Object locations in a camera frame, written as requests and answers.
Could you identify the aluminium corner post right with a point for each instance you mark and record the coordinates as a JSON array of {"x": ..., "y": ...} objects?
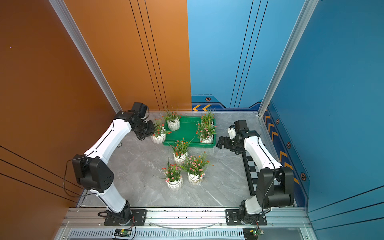
[{"x": 292, "y": 43}]

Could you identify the green circuit board right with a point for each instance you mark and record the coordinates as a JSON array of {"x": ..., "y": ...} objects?
[{"x": 252, "y": 233}]

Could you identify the black white chessboard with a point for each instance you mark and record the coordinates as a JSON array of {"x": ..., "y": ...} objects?
[{"x": 251, "y": 172}]

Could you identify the aluminium corner post left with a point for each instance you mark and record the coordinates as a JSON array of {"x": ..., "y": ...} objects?
[{"x": 75, "y": 34}]

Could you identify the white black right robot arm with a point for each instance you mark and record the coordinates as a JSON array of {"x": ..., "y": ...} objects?
[{"x": 275, "y": 186}]

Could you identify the orange flower pot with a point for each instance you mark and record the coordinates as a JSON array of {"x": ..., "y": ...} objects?
[{"x": 208, "y": 118}]

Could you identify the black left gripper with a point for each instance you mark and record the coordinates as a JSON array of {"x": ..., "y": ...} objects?
[{"x": 151, "y": 123}]

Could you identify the aluminium corner post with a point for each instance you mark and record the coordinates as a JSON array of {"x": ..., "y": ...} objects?
[
  {"x": 75, "y": 34},
  {"x": 292, "y": 43}
]

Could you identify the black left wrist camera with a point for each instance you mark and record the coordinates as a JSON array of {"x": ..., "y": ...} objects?
[{"x": 139, "y": 109}]

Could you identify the white vented front panel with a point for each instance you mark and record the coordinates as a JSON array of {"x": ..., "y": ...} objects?
[{"x": 159, "y": 234}]

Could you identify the green plastic storage tray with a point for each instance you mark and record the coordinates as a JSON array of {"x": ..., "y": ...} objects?
[{"x": 187, "y": 131}]

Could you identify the green circuit board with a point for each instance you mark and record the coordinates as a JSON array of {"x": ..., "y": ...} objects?
[
  {"x": 123, "y": 234},
  {"x": 252, "y": 233}
]

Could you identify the green circuit board left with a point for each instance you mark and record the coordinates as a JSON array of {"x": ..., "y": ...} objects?
[{"x": 123, "y": 234}]

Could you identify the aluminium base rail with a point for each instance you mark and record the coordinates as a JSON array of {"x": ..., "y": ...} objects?
[{"x": 187, "y": 218}]

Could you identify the red flower pot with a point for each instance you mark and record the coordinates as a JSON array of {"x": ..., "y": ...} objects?
[
  {"x": 160, "y": 133},
  {"x": 180, "y": 151},
  {"x": 173, "y": 120}
]

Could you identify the pink flower pot large centre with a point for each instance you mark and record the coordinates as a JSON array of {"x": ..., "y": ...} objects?
[{"x": 195, "y": 166}]

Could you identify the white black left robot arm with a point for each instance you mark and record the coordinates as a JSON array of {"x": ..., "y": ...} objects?
[{"x": 92, "y": 171}]

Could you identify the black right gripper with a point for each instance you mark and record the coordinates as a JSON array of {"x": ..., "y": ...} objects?
[{"x": 226, "y": 144}]

